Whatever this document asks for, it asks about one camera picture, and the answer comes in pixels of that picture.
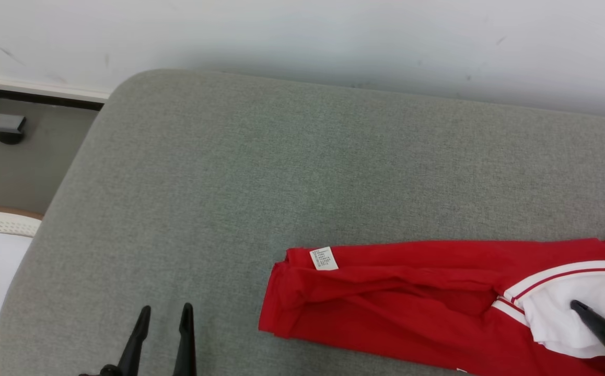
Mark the white baseboard strip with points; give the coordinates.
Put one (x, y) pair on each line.
(51, 91)

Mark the red shirt with white sleeves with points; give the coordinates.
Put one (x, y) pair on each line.
(386, 313)

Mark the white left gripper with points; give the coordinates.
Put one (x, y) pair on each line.
(105, 371)

